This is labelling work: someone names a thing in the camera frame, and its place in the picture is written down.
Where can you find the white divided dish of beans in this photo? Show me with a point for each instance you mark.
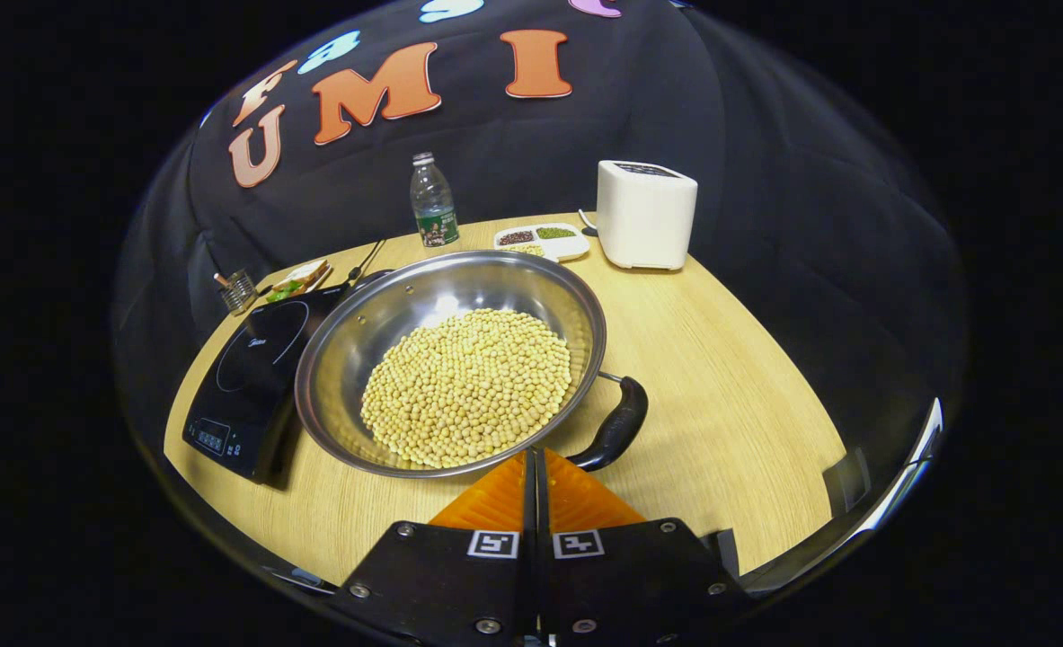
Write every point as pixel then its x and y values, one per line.
pixel 553 241

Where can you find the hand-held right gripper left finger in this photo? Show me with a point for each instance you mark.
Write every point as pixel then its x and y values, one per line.
pixel 441 584

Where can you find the small glass holder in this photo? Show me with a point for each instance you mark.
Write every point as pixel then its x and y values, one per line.
pixel 237 291

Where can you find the clear plastic water bottle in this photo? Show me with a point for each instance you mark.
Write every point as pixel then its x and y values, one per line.
pixel 433 202

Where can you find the pile of yellow soybeans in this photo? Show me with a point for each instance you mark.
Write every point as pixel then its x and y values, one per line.
pixel 468 386

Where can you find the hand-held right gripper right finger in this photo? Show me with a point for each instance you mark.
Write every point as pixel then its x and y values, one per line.
pixel 639 584

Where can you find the white toaster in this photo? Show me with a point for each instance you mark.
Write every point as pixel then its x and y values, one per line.
pixel 646 220

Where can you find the plate with sandwich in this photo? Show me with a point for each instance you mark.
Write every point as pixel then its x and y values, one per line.
pixel 299 279

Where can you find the black induction cooktop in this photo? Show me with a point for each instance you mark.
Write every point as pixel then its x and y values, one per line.
pixel 248 377

